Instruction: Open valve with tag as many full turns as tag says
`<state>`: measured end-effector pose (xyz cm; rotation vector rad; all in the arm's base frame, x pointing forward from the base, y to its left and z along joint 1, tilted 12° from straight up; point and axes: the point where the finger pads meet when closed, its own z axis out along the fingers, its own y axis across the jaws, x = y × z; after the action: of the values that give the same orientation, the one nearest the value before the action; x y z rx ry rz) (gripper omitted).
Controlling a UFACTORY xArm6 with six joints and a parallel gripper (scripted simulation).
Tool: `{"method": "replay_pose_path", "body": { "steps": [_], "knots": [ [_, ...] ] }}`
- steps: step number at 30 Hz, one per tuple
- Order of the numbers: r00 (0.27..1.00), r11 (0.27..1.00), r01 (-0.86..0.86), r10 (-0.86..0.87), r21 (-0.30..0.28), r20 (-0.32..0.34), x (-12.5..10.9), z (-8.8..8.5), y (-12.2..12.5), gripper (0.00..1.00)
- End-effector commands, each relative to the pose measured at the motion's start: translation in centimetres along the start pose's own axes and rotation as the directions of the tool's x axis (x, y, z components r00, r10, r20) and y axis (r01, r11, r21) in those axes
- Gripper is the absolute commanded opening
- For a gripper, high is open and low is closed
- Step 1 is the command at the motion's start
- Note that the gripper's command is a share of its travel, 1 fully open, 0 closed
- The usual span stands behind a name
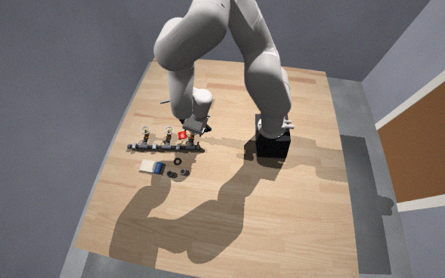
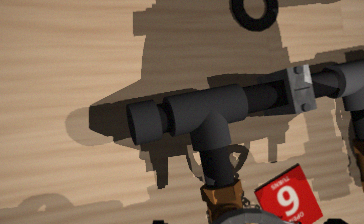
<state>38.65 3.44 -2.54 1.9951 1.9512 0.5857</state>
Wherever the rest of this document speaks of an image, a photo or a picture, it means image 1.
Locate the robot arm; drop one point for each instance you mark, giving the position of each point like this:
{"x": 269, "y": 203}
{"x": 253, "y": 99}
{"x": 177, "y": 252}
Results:
{"x": 201, "y": 30}

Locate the grey pipe manifold with three valves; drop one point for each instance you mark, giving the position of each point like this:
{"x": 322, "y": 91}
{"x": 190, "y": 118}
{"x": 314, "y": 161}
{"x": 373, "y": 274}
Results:
{"x": 167, "y": 145}

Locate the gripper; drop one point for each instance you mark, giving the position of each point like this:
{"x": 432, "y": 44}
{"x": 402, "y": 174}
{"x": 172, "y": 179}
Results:
{"x": 204, "y": 125}

